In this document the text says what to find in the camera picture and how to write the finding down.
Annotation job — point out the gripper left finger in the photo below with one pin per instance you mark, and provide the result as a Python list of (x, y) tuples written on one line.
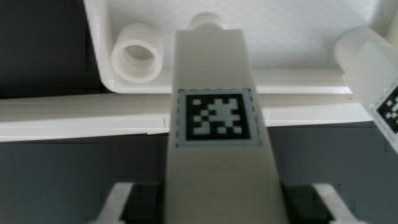
[(110, 212)]

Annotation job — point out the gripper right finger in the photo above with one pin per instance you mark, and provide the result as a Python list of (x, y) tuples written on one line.
[(334, 204)]

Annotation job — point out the white desk leg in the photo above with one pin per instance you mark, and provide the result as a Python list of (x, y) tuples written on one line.
[(366, 57), (222, 187)]

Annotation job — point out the white desk tabletop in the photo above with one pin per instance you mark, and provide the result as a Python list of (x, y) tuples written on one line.
[(292, 29)]

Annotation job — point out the white front fence bar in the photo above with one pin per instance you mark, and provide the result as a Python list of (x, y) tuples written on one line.
[(119, 114)]

